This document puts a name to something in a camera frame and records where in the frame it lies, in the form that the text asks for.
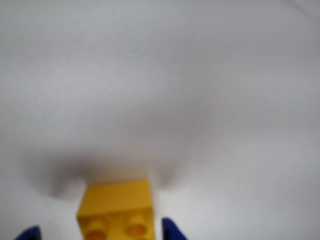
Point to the yellow 2x2 block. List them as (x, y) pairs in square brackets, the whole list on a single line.
[(116, 210)]

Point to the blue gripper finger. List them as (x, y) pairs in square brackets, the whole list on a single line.
[(28, 234), (172, 231)]

